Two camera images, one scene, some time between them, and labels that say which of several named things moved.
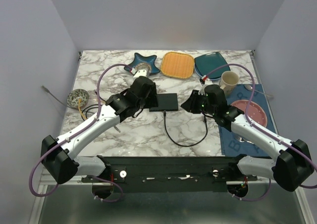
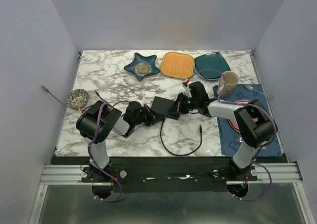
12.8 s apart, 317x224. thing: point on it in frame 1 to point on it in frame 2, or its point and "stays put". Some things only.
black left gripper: [153, 101] to [153, 117]
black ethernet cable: [205, 119] to [180, 155]
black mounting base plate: [171, 174] stays put
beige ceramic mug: [228, 82] stays put
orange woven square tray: [177, 65] stays put
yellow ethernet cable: [79, 99] stays put
